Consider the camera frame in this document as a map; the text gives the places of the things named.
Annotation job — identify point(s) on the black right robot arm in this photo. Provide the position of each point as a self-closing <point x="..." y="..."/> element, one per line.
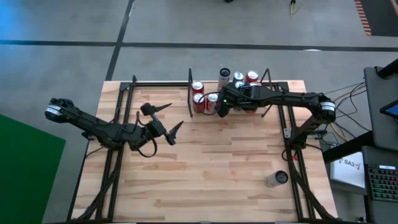
<point x="295" y="98"/>

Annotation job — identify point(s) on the grey desk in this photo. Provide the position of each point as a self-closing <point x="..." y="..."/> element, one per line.
<point x="379" y="211"/>
<point x="385" y="133"/>

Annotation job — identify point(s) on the black table rig frame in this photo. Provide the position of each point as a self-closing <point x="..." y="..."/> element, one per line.
<point x="140" y="84"/>

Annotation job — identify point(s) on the white Celsius Peach Vibe can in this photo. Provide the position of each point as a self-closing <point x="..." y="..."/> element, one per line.
<point x="224" y="74"/>

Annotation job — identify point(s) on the black keyboard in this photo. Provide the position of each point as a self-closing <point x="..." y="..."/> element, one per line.
<point x="384" y="183"/>

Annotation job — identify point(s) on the pale can black lid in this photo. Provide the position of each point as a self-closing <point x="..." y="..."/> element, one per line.
<point x="276" y="179"/>

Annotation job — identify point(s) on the black mat orange striped edge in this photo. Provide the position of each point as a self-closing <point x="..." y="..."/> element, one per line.
<point x="382" y="18"/>

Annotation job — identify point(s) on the green floor mat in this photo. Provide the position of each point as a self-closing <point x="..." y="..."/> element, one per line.
<point x="25" y="174"/>

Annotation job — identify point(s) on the blue silver Red Bull can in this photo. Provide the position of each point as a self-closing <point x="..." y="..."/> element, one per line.
<point x="238" y="76"/>
<point x="239" y="84"/>

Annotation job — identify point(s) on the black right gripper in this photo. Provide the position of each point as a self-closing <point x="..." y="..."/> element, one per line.
<point x="236" y="96"/>

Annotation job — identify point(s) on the black desk support bar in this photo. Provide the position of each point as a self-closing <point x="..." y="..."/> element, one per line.
<point x="345" y="146"/>

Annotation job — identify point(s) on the white SA3 label sheet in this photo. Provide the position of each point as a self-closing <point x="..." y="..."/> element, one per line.
<point x="348" y="171"/>

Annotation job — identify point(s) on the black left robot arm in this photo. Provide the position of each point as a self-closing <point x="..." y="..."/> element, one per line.
<point x="93" y="127"/>

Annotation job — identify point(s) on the red Star Wars Coca-Cola can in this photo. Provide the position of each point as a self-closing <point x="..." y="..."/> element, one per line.
<point x="213" y="98"/>

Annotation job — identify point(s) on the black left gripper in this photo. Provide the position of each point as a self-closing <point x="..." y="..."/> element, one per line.
<point x="154" y="130"/>

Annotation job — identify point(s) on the red Coca-Cola can black script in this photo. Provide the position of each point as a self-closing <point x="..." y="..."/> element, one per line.
<point x="196" y="107"/>

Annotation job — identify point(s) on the red Fanta can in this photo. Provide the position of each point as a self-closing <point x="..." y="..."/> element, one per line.
<point x="253" y="84"/>
<point x="252" y="75"/>

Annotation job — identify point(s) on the large computer monitor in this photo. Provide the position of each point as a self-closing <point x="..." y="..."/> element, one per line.
<point x="391" y="109"/>

